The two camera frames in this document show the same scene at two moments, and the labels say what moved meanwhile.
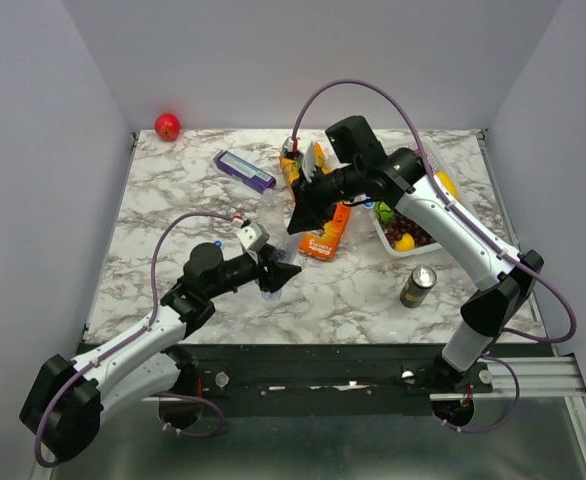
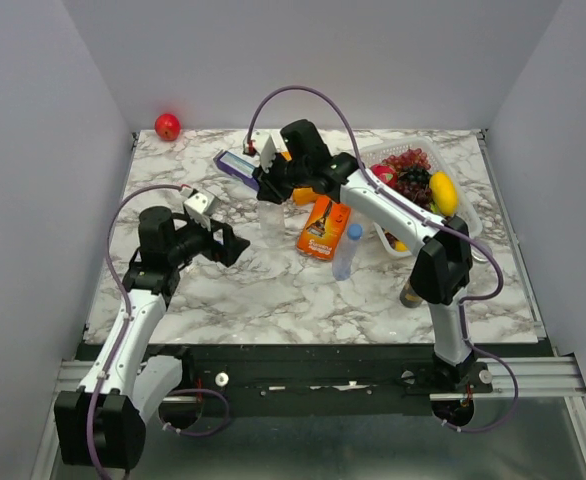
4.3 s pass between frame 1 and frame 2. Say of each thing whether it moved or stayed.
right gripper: moved
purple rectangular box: stayed
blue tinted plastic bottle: moved
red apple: stayed
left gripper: moved
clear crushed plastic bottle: stayed
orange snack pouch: stayed
